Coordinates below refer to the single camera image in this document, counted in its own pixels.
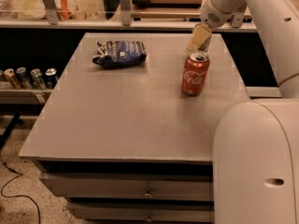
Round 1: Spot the black floor cable left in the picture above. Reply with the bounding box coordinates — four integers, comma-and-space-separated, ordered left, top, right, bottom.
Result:
0, 152, 42, 224

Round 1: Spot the lower grey drawer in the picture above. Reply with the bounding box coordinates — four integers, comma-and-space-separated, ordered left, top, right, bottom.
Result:
67, 203, 215, 223

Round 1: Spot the left metal bracket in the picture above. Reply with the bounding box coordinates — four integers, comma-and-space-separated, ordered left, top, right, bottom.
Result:
43, 0, 60, 25

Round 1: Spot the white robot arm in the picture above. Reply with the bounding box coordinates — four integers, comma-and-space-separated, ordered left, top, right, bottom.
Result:
200, 0, 299, 224

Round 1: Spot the grey drawer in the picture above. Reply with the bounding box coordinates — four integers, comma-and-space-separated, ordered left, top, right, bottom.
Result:
67, 203, 215, 223
39, 173, 214, 202

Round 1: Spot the metal bracket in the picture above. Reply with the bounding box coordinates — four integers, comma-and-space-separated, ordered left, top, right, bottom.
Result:
43, 0, 60, 25
231, 7, 246, 28
120, 0, 132, 26

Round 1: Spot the upper grey drawer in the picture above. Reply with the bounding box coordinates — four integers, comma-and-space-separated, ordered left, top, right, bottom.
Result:
39, 173, 214, 202

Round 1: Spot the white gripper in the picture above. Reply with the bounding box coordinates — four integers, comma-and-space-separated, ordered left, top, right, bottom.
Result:
186, 0, 249, 53

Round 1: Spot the orange can on shelf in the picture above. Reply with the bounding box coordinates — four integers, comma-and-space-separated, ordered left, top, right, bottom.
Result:
4, 68, 21, 89

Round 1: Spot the right metal bracket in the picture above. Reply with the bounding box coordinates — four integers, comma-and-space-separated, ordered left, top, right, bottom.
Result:
231, 7, 246, 28

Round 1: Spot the blue chip bag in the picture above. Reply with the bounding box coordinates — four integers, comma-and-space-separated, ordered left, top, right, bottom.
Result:
93, 40, 147, 69

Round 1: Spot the red Coca-Cola can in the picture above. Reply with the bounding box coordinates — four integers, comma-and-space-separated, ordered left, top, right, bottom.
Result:
181, 50, 210, 96

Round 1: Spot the green can on shelf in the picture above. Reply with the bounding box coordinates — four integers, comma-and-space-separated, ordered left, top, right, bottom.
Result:
30, 68, 46, 90

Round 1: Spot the dark can on shelf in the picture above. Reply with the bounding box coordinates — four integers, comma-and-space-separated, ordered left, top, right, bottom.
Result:
45, 68, 59, 88

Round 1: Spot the middle metal bracket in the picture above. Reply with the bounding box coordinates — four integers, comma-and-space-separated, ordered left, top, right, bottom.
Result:
120, 0, 132, 26

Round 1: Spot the grey drawer cabinet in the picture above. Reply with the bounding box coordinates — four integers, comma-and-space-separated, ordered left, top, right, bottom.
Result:
20, 34, 248, 211

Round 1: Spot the blue can on shelf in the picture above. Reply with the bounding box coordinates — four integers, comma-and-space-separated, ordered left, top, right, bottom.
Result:
16, 67, 32, 89

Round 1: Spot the orange white plastic bag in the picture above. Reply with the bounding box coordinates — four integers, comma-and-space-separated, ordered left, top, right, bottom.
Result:
54, 0, 87, 21

